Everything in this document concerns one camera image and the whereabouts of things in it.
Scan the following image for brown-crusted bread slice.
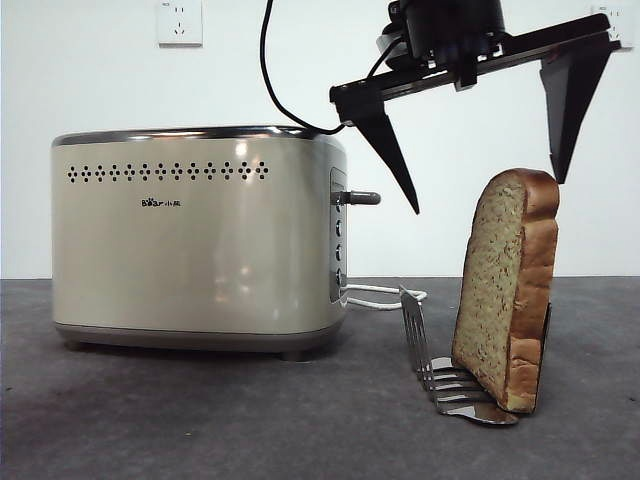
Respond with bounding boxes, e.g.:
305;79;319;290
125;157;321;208
451;168;560;414

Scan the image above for grey toaster lever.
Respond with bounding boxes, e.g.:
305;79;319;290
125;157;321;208
335;189;382;207

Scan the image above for cream two-slot toaster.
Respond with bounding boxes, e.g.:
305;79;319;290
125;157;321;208
50;124;349;362

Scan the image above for shiny steel toast rack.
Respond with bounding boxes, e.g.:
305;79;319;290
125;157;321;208
399;285;554;427

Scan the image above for white wall socket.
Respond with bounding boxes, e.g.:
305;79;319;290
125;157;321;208
158;0;204;49
591;4;625;51

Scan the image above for white toaster power cord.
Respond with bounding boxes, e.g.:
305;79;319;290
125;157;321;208
343;282;429;311

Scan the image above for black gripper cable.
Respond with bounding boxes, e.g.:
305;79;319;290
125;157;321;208
260;0;347;136

